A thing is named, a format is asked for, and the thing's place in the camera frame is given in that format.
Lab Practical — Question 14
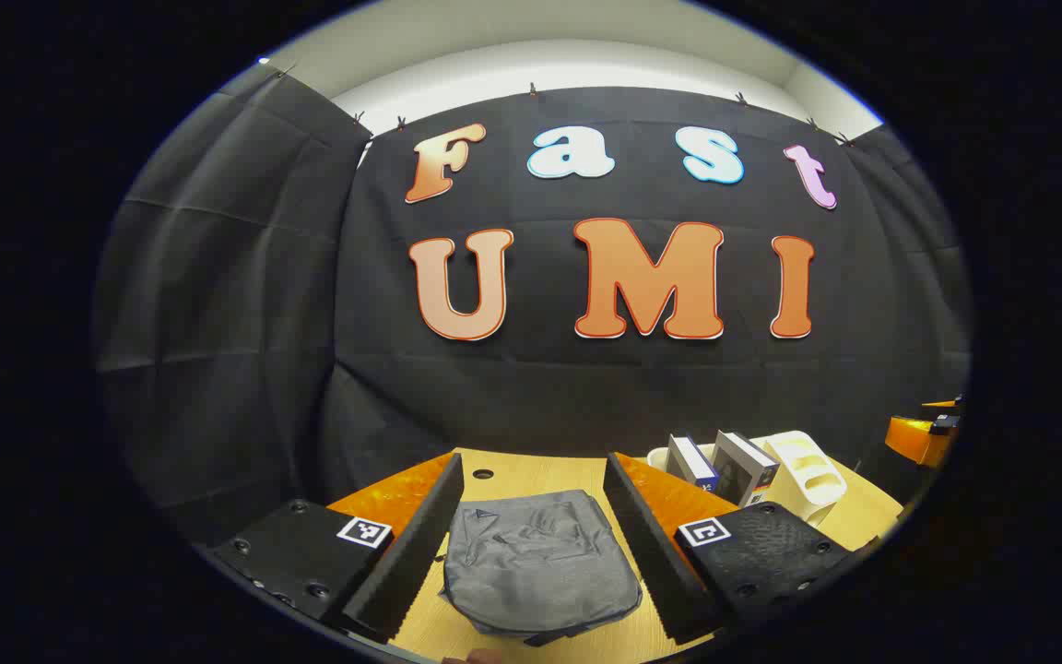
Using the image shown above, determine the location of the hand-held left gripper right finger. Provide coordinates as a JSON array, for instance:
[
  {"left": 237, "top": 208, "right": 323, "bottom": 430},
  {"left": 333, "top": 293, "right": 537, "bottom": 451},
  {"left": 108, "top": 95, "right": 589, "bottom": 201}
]
[{"left": 603, "top": 452, "right": 864, "bottom": 646}]

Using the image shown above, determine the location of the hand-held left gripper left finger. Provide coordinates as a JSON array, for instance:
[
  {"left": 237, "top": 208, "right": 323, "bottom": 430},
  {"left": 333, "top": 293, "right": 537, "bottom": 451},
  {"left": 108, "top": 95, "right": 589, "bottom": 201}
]
[{"left": 208, "top": 451, "right": 465, "bottom": 645}]

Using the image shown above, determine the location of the blue cover book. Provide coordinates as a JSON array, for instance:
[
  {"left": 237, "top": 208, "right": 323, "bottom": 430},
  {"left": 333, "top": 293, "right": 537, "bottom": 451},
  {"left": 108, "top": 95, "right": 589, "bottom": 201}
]
[{"left": 666, "top": 435, "right": 721, "bottom": 492}]

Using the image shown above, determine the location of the white plastic bookshelf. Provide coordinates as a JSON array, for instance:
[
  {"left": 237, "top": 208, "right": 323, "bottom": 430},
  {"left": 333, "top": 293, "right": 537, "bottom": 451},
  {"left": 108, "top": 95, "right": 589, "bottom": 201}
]
[{"left": 647, "top": 430, "right": 849, "bottom": 528}]

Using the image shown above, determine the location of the grey schoolbag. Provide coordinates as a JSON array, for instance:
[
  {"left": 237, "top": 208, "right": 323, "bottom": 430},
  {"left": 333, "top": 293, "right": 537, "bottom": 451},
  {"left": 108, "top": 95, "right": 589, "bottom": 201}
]
[{"left": 442, "top": 490, "right": 644, "bottom": 646}]

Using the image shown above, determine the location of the portrait cover book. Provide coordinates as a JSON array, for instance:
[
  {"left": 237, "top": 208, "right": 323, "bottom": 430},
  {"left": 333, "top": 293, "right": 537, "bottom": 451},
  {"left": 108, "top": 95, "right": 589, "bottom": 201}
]
[{"left": 711, "top": 430, "right": 781, "bottom": 506}]

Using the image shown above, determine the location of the black backdrop cloth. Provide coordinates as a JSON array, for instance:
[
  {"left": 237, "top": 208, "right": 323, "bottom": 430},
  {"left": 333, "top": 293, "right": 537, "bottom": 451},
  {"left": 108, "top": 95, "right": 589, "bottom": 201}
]
[{"left": 93, "top": 65, "right": 972, "bottom": 545}]

